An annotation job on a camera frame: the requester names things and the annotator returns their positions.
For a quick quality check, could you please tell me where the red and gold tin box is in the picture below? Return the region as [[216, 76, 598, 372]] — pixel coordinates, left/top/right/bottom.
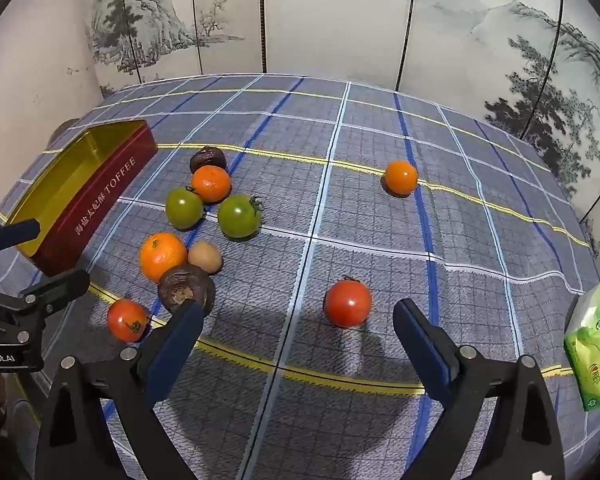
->
[[2, 120, 158, 277]]

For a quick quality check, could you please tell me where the blue plaid tablecloth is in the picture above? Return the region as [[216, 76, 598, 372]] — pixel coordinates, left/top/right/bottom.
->
[[0, 74, 600, 480]]

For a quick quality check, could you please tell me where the brown kiwi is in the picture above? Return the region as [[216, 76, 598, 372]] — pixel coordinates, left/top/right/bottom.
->
[[187, 241, 224, 274]]

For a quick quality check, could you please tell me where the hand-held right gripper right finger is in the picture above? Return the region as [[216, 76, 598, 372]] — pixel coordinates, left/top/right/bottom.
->
[[392, 298, 566, 480]]

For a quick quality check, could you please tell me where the dark passion fruit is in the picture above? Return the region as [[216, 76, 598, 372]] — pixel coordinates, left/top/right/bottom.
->
[[189, 146, 228, 173], [157, 263, 217, 318]]

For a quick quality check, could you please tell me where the round stone disc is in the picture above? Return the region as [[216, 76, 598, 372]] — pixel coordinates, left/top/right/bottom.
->
[[47, 118, 81, 148]]

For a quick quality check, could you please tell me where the green tissue pack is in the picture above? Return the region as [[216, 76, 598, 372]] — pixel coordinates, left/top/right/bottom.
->
[[563, 280, 600, 413]]

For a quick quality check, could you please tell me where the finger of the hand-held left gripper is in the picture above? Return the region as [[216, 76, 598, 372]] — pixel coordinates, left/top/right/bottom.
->
[[0, 218, 42, 267], [0, 269, 91, 343]]

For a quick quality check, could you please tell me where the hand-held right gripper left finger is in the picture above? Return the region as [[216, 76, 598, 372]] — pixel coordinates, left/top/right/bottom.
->
[[34, 300, 206, 480]]

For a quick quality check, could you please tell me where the red tomato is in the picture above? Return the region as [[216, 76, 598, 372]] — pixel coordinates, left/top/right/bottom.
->
[[106, 298, 151, 343], [323, 276, 373, 329]]

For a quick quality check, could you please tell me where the large orange mandarin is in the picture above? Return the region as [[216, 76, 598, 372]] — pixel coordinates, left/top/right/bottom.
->
[[139, 231, 188, 284]]

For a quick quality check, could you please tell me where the landscape painted folding screen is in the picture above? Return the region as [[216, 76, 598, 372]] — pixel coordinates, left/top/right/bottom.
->
[[77, 0, 600, 286]]

